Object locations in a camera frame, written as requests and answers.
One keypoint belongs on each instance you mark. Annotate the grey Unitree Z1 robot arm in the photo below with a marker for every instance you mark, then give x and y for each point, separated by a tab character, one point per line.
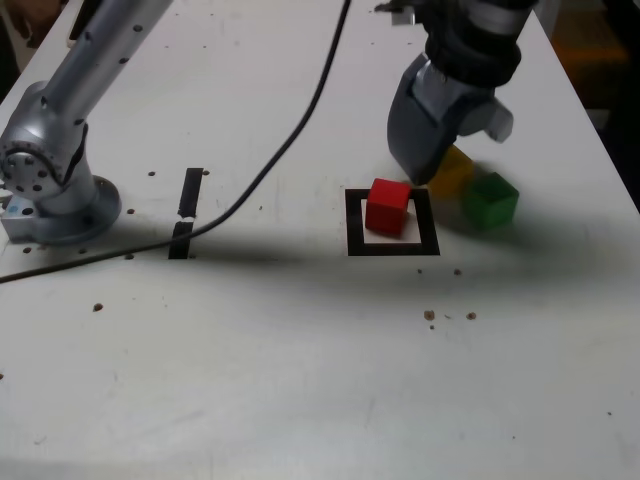
100	50

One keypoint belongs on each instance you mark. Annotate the black tape strip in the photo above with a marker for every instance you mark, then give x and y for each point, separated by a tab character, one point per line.
190	190

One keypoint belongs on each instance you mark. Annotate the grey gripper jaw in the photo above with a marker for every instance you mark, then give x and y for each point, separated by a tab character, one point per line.
415	135
487	115

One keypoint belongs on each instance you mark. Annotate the black tape square outline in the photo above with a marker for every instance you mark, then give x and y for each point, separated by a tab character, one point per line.
352	225

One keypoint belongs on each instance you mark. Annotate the green cube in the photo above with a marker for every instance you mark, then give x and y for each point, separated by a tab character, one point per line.
490	205

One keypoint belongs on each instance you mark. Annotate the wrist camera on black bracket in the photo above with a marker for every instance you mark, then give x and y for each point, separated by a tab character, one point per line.
402	17

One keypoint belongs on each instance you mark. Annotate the yellow cube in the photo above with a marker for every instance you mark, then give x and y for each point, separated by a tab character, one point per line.
455	175

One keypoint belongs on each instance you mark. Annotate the red cube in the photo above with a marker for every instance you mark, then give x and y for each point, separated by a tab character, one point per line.
385	210

